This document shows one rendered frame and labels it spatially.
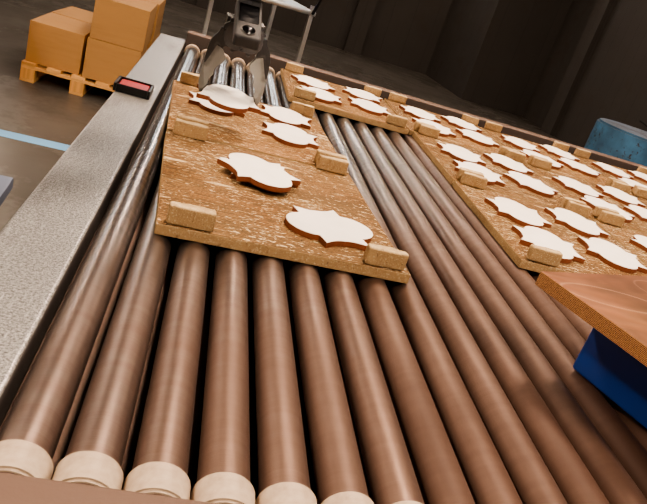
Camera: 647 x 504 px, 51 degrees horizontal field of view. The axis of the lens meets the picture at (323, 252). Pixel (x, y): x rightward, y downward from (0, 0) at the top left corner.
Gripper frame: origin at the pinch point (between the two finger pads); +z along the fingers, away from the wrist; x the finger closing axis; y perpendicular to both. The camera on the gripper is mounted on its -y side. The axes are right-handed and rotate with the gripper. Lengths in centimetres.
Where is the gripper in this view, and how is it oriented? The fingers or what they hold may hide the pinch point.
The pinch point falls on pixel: (228, 96)
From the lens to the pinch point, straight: 131.6
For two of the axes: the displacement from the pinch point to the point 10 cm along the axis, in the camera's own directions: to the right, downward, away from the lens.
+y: -1.6, -4.3, 8.9
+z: -2.9, 8.8, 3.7
